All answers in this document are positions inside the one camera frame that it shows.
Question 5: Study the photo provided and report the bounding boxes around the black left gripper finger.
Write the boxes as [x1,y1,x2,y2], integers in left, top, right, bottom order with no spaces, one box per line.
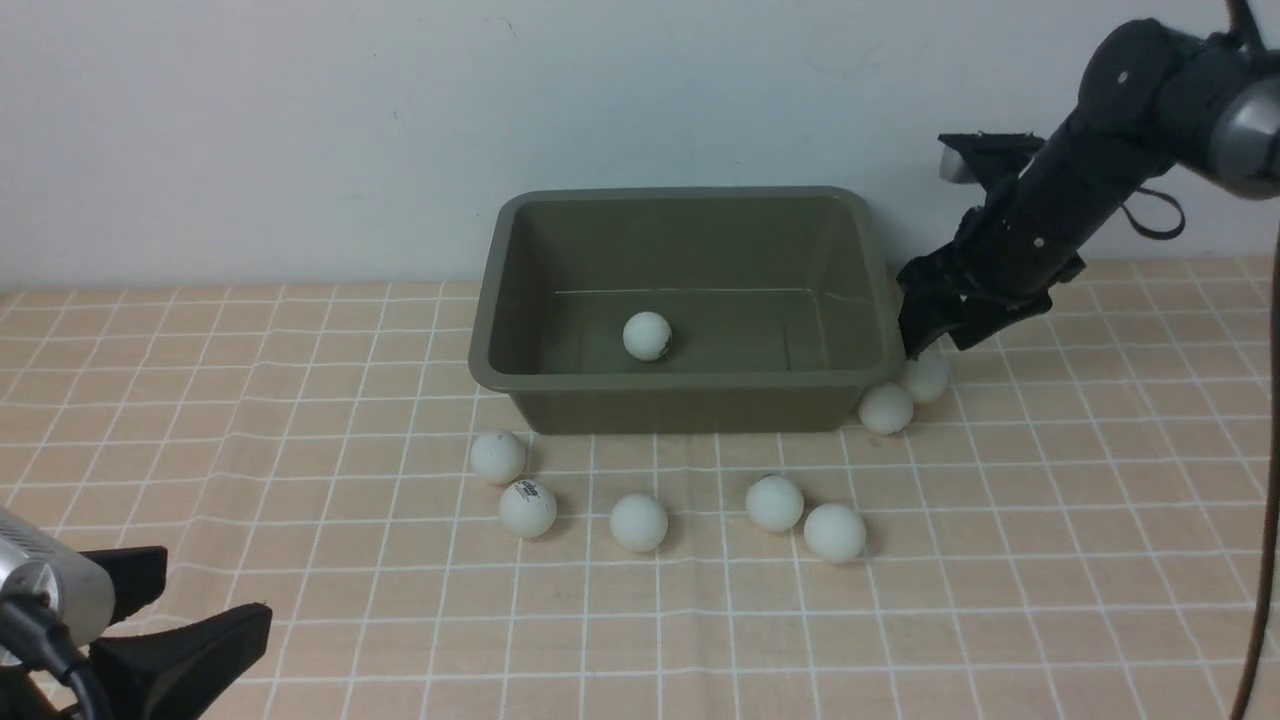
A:
[84,546,169,626]
[90,603,273,719]

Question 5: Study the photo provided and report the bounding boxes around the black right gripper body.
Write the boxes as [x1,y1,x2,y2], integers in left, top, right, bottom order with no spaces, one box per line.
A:
[950,195,1085,306]

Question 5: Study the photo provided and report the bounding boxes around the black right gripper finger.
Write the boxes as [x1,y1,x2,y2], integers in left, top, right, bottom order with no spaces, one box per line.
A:
[897,250,966,359]
[947,292,1053,351]

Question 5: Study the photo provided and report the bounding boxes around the white ball bin corner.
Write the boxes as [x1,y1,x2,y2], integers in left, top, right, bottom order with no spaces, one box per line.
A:
[897,348,950,405]

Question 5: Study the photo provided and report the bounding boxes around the white ball marked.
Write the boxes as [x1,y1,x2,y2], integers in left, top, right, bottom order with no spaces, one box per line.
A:
[622,311,673,363]

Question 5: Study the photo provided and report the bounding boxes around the plain white ball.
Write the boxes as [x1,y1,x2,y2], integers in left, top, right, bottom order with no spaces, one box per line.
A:
[468,430,529,486]

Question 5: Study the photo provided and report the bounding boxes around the white ball with logo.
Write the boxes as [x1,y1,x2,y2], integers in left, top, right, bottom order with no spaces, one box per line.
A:
[498,480,558,539]

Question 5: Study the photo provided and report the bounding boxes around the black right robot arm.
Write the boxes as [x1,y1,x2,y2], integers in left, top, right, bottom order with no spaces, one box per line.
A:
[897,19,1279,357]

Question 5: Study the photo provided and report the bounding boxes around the beige checkered tablecloth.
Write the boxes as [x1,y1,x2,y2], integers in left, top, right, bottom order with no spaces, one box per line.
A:
[1,258,1270,719]

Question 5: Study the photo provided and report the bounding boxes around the olive green plastic bin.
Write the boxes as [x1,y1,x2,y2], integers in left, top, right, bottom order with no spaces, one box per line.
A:
[468,186,905,436]

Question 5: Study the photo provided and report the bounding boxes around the black right camera cable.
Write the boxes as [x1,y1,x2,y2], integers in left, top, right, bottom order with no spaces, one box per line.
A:
[1120,0,1280,720]

